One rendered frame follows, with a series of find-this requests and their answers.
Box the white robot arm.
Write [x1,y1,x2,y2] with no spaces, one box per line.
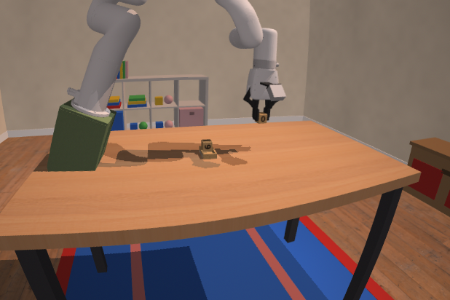
[67,0,286,117]

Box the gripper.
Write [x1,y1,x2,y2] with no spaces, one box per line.
[243,67,278,121]

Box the tan number cube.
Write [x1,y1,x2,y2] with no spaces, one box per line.
[255,112,267,124]
[201,139,213,151]

